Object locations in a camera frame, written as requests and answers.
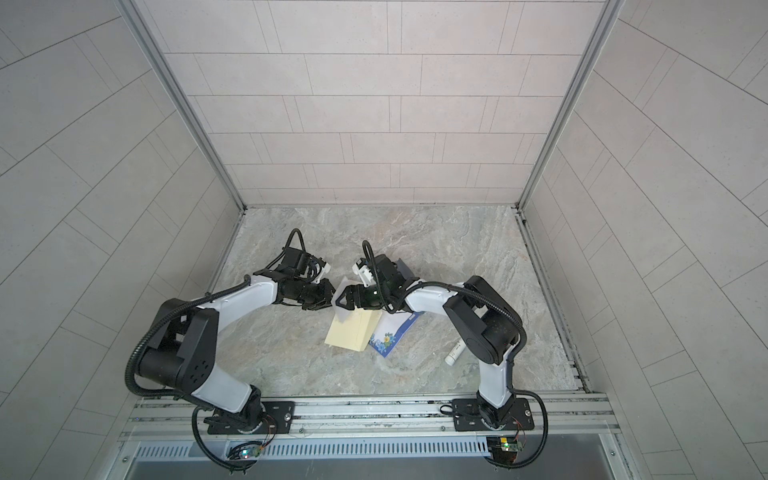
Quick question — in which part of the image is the grey envelope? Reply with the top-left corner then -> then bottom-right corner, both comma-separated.
394,259 -> 415,282

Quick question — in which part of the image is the right black base cable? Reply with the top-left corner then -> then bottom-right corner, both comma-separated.
487,389 -> 550,470

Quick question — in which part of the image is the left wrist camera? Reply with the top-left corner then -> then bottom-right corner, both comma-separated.
308,258 -> 331,284

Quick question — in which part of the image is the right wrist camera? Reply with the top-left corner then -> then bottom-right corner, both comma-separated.
353,258 -> 376,287

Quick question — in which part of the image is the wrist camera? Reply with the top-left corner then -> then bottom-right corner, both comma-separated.
353,258 -> 376,287
308,258 -> 331,284

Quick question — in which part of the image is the left black base cable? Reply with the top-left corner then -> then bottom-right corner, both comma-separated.
190,406 -> 253,473

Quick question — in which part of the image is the right circuit board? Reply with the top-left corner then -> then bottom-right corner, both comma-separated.
486,437 -> 525,464

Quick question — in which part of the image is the yellow paper envelope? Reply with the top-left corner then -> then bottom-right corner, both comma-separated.
325,309 -> 382,352

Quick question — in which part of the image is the blue floral card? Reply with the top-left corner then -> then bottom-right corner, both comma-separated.
368,312 -> 422,358

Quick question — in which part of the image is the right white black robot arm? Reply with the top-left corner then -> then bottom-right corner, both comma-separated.
333,240 -> 533,430

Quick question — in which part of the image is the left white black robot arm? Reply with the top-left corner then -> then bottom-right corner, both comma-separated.
124,242 -> 335,434

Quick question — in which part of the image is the left circuit board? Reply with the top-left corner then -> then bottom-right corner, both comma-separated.
227,441 -> 263,462

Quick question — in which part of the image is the black base cable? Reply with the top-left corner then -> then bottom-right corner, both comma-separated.
190,406 -> 253,473
487,389 -> 550,470

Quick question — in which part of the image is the circuit board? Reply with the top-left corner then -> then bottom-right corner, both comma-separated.
486,437 -> 525,464
227,441 -> 263,462

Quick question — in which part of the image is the aluminium mounting rail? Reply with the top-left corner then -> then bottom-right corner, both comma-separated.
119,392 -> 619,442

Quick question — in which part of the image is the white glue stick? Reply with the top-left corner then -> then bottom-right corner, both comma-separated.
444,339 -> 466,366

